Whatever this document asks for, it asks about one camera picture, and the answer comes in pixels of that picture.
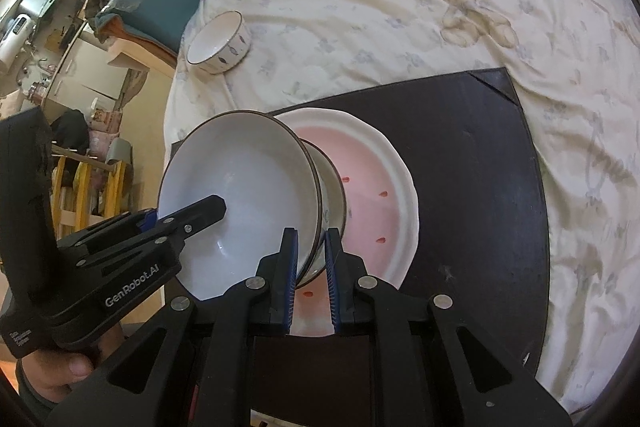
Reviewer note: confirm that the person's left hand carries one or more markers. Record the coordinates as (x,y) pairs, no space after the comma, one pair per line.
(60,369)

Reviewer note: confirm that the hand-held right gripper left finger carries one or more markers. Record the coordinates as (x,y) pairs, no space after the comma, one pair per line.
(291,277)

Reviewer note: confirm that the yellow wooden rack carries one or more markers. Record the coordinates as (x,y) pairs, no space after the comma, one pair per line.
(75,197)

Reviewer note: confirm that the black mat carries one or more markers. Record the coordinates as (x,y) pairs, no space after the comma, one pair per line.
(475,207)

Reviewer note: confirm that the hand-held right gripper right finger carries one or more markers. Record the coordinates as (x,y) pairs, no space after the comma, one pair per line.
(331,277)

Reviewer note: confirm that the black cloth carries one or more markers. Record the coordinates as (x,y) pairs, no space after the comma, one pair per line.
(70,127)

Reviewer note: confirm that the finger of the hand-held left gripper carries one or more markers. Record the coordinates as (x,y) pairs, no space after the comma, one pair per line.
(146,219)
(200,212)

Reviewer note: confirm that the white kitchen appliance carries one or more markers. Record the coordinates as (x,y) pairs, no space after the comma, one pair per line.
(15,42)

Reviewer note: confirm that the white cabinet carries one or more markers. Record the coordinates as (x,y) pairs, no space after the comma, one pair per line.
(95,72)

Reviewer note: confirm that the pink strawberry-print plate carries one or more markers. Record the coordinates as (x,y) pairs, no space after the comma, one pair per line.
(370,172)

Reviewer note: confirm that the large white bowl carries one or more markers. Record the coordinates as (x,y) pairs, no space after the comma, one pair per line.
(240,187)

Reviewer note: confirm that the small white bowl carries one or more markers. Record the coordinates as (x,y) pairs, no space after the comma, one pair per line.
(215,44)
(330,197)

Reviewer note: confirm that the white printed bedsheet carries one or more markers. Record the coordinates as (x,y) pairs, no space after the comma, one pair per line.
(400,7)

